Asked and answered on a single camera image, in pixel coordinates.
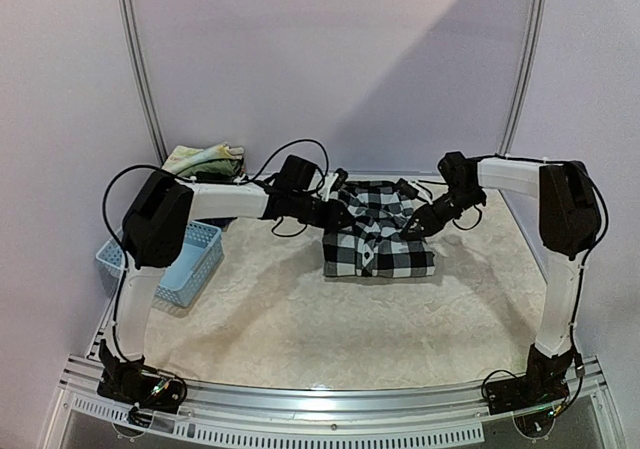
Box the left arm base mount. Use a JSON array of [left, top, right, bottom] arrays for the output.
[[97, 340, 188, 414]]

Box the right aluminium frame post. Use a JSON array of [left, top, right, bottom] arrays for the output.
[[497, 0, 545, 155]]

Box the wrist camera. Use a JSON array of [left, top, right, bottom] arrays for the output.
[[395, 178, 425, 201], [319, 168, 348, 202]]

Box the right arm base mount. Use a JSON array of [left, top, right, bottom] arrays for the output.
[[481, 344, 585, 417]]

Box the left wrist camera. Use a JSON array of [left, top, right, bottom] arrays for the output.
[[319, 168, 348, 202]]

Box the left aluminium frame post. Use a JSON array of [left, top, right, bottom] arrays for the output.
[[119, 0, 168, 163]]

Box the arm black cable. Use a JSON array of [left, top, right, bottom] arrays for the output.
[[569, 161, 611, 370], [102, 138, 331, 360]]

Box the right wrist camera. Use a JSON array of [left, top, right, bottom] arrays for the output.
[[395, 178, 425, 201]]

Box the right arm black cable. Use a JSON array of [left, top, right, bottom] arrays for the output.
[[569, 161, 611, 370]]

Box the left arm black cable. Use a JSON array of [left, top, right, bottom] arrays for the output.
[[102, 138, 331, 360]]

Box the light blue plastic basket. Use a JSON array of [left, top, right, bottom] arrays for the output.
[[95, 221, 224, 308]]

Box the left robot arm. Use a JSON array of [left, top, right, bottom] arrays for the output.
[[99, 156, 354, 403]]

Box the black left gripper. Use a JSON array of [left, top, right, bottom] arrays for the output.
[[290, 191, 356, 230]]

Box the aluminium front rail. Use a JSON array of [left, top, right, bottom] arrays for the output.
[[45, 357, 624, 448]]

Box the black white checkered shirt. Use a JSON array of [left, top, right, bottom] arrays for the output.
[[322, 181, 435, 279]]

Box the green folded garment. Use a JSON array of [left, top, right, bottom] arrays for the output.
[[193, 160, 244, 183]]

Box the floral pastel cloth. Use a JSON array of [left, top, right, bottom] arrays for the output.
[[162, 143, 245, 175]]

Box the aluminium frame post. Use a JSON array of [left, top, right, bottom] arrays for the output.
[[497, 0, 545, 155], [119, 0, 168, 163]]

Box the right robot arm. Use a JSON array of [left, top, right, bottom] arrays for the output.
[[401, 152, 604, 359]]

